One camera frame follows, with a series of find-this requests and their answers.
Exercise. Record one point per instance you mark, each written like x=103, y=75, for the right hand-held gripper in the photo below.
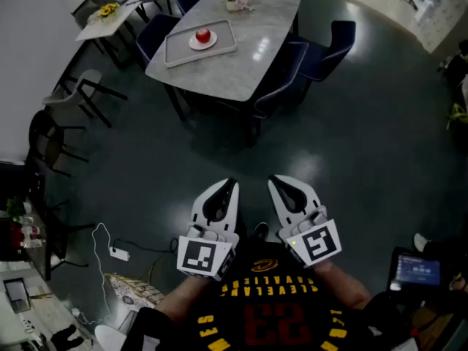
x=318, y=245

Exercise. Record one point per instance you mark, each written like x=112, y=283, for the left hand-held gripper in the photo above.
x=199, y=256

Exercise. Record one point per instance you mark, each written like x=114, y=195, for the white round plate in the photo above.
x=194, y=45

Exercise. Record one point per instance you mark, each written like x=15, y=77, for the red apple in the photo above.
x=203, y=35

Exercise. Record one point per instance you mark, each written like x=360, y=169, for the person's right forearm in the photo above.
x=347, y=285

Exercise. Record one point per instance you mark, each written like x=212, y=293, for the person's left forearm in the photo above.
x=183, y=298

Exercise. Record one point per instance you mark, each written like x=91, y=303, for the person's dark shoe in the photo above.
x=261, y=229

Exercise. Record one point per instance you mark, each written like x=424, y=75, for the person's black jersey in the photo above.
x=270, y=305

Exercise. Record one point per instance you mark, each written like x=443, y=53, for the white power strip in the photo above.
x=119, y=253

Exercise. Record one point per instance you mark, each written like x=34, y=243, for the patterned fabric bag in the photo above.
x=135, y=291

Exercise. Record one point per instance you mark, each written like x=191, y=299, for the black tablet screen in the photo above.
x=418, y=271

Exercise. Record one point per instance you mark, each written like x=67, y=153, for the grey marble dining table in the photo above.
x=234, y=68

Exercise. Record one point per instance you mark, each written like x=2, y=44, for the grey serving tray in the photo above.
x=179, y=51

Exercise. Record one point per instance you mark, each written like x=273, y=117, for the green potted plant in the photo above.
x=457, y=117

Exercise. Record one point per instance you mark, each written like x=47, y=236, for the black round chair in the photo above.
x=44, y=137

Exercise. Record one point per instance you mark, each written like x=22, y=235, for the white side table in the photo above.
x=109, y=29

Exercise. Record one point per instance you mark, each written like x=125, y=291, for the sunflower bouquet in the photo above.
x=108, y=10

